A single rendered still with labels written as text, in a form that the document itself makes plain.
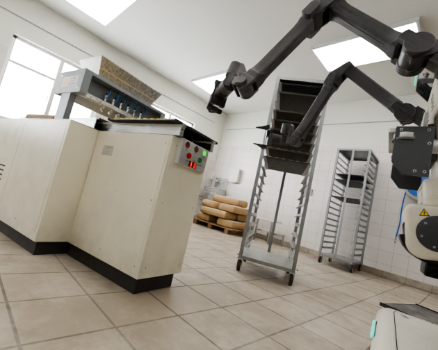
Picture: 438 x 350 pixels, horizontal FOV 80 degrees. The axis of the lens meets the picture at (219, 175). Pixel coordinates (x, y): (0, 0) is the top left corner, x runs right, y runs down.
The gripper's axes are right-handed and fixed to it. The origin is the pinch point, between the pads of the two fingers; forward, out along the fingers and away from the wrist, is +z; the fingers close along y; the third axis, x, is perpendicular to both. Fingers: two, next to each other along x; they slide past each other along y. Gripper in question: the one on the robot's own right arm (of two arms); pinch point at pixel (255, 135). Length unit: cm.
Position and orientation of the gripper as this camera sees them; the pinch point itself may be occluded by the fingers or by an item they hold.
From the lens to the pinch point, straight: 157.2
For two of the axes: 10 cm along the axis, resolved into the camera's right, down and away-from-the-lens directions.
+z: -9.8, -1.6, -0.6
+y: 1.6, -9.9, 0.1
